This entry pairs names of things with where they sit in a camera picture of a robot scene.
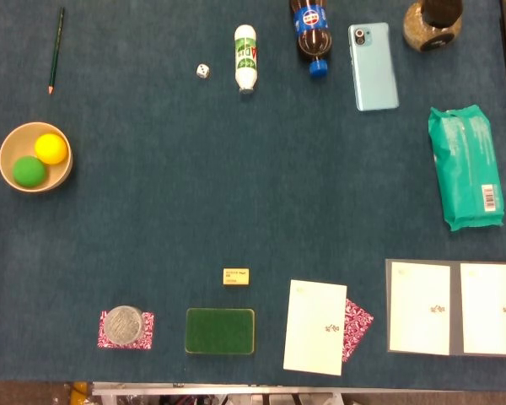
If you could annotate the white die black pips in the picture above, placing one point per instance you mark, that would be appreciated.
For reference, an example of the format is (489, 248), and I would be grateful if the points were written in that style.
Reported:
(203, 71)

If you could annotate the yellow eraser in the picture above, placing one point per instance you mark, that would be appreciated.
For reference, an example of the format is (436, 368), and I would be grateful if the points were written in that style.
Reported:
(236, 277)

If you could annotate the green felt pad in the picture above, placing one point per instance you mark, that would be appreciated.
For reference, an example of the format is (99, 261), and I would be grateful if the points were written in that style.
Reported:
(219, 331)

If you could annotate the white envelope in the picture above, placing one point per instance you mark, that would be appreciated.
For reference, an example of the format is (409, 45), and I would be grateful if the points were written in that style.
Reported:
(419, 308)
(314, 327)
(491, 308)

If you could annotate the white bottle green label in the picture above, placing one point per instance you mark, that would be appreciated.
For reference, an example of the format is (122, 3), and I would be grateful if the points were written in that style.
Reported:
(246, 59)

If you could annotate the red patterned paper square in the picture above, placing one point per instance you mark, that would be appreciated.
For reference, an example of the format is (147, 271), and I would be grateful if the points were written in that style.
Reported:
(357, 327)
(149, 333)

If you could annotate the cola bottle blue cap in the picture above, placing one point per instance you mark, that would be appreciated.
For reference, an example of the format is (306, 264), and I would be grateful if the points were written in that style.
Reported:
(314, 38)

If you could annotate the clear paper clip box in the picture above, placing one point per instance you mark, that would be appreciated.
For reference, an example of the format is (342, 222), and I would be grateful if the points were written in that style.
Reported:
(123, 324)

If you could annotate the teal smartphone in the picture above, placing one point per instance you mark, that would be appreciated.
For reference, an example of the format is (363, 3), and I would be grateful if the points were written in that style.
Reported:
(373, 69)

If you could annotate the beige bowl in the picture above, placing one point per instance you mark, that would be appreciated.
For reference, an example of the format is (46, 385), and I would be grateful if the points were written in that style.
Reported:
(59, 179)

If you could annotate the yellow foam ball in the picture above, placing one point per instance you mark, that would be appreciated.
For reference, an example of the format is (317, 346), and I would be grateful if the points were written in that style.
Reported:
(51, 148)

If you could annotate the teal wet wipes pack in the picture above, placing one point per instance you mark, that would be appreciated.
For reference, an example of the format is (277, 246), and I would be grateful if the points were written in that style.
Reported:
(464, 169)

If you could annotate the green foam ball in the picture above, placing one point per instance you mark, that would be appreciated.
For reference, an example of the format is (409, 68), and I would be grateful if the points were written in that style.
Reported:
(28, 172)

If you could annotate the grey open folder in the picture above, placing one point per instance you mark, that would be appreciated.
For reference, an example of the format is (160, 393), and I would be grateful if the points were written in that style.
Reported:
(455, 308)

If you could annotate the glass jar black lid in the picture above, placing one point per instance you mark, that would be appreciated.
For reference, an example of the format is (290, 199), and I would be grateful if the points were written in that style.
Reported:
(430, 31)

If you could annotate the green pencil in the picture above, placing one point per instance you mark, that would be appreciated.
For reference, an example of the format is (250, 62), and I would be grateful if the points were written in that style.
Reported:
(56, 48)

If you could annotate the metal table frame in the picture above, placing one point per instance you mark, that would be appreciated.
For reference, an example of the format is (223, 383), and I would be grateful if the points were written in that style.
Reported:
(236, 389)

